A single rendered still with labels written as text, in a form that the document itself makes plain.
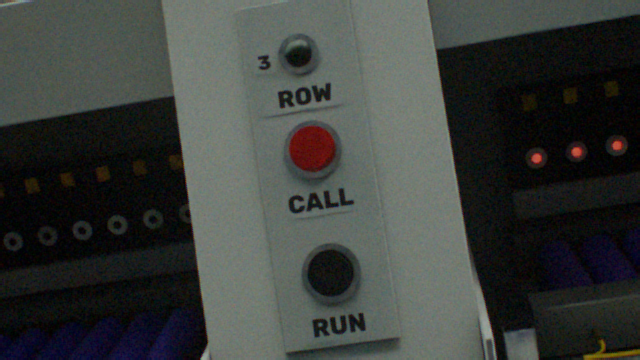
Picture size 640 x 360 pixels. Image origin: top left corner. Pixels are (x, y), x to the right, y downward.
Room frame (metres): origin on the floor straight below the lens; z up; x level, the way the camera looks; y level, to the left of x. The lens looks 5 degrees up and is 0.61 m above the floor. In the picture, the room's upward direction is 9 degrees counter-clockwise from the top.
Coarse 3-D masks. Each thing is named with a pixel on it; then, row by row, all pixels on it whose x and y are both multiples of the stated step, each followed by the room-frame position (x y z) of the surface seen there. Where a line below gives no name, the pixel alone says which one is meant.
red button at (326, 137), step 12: (300, 132) 0.31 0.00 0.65; (312, 132) 0.31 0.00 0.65; (324, 132) 0.31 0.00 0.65; (300, 144) 0.31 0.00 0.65; (312, 144) 0.31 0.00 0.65; (324, 144) 0.31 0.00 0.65; (300, 156) 0.31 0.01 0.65; (312, 156) 0.31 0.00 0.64; (324, 156) 0.31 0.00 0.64; (312, 168) 0.31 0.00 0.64
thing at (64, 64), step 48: (0, 0) 0.38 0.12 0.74; (48, 0) 0.32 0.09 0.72; (96, 0) 0.32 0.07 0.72; (144, 0) 0.32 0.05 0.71; (0, 48) 0.33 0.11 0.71; (48, 48) 0.33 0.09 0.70; (96, 48) 0.33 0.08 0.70; (144, 48) 0.33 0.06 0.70; (0, 96) 0.34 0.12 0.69; (48, 96) 0.34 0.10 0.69; (96, 96) 0.34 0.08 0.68; (144, 96) 0.33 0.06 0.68
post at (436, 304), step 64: (192, 0) 0.32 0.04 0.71; (256, 0) 0.31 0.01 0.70; (384, 0) 0.31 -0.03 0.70; (192, 64) 0.32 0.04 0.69; (384, 64) 0.31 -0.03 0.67; (192, 128) 0.32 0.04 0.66; (384, 128) 0.31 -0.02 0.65; (192, 192) 0.32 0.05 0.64; (256, 192) 0.32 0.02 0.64; (384, 192) 0.31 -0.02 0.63; (448, 192) 0.31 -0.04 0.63; (256, 256) 0.32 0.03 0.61; (448, 256) 0.31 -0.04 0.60; (256, 320) 0.32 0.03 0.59; (448, 320) 0.31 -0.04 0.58
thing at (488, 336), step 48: (528, 96) 0.45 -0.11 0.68; (576, 96) 0.45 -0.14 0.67; (624, 96) 0.45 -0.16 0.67; (528, 144) 0.47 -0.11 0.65; (576, 144) 0.46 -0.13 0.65; (624, 144) 0.46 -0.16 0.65; (528, 192) 0.47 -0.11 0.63; (576, 192) 0.47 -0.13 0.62; (624, 192) 0.47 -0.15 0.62; (528, 240) 0.46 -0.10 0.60; (576, 240) 0.45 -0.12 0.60; (624, 240) 0.45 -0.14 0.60; (480, 288) 0.33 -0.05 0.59; (528, 288) 0.45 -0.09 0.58; (576, 288) 0.38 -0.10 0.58; (624, 288) 0.37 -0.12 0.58; (528, 336) 0.34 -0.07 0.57; (576, 336) 0.37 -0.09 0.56; (624, 336) 0.37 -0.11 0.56
